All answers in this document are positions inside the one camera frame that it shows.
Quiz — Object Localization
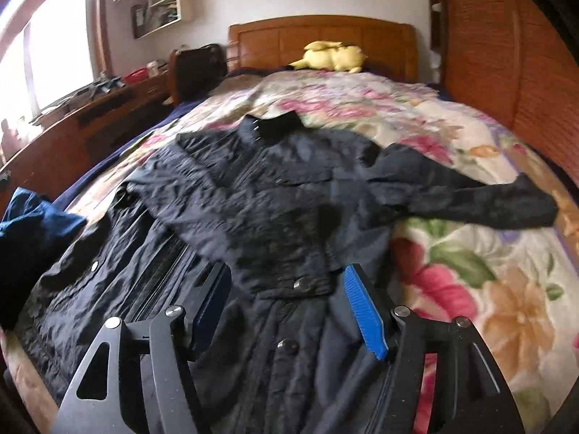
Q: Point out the dark navy jacket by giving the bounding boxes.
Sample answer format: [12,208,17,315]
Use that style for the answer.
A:
[15,112,558,433]

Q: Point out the floral bed blanket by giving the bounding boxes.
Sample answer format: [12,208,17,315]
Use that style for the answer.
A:
[0,69,579,434]

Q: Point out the blue cloth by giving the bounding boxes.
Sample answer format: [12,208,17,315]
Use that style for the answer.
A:
[0,187,86,330]

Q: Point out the navy bed sheet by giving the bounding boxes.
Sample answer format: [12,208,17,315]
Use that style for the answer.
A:
[53,95,208,210]

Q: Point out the wooden desk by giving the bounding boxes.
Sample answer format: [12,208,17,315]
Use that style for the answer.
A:
[1,75,172,209]

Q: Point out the wooden chair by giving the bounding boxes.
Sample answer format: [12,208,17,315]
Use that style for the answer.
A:
[168,43,228,105]

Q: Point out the red basket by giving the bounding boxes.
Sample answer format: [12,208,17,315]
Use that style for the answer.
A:
[123,67,149,85]

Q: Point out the yellow plush toy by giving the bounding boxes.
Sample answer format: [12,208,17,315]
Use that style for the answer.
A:
[289,40,366,73]

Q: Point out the wooden bed headboard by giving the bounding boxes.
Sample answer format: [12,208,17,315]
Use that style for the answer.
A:
[225,14,420,85]

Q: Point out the wooden slatted wardrobe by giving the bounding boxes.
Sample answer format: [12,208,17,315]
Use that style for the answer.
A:
[440,0,578,179]

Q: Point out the window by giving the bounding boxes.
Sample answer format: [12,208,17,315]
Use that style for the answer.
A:
[1,0,95,142]

